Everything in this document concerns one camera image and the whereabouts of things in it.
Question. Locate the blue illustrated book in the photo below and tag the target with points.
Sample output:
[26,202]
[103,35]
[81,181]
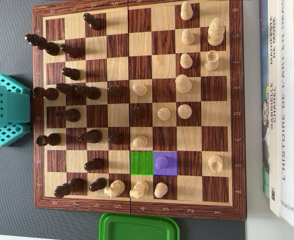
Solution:
[263,62]

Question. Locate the light wooden rook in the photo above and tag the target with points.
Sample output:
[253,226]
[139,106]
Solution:
[211,61]
[215,164]

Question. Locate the light wooden king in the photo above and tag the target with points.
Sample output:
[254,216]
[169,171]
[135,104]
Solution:
[215,32]

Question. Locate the dark wooden pawn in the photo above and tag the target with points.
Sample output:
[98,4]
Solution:
[136,112]
[72,73]
[115,90]
[94,164]
[70,51]
[97,185]
[115,139]
[93,22]

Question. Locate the dark wooden queen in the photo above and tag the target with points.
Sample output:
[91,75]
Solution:
[90,92]

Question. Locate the light wooden knight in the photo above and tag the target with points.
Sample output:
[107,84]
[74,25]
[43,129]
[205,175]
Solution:
[140,189]
[115,188]

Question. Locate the wooden folding chessboard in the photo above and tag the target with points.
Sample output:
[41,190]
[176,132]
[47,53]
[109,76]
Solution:
[164,62]

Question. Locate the dark wooden king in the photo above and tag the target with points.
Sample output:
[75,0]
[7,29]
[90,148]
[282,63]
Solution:
[43,45]

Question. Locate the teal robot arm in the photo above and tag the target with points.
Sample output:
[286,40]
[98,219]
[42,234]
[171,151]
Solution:
[12,107]

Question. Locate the light wooden pawn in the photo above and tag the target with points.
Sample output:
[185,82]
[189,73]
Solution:
[186,12]
[186,61]
[161,190]
[161,163]
[139,90]
[188,37]
[164,114]
[139,141]

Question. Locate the green plastic container lid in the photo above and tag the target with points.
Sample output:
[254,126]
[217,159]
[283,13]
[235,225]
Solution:
[136,228]

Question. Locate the white Gabrielle Chanel book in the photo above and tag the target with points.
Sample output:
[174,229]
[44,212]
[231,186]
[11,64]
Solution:
[274,150]

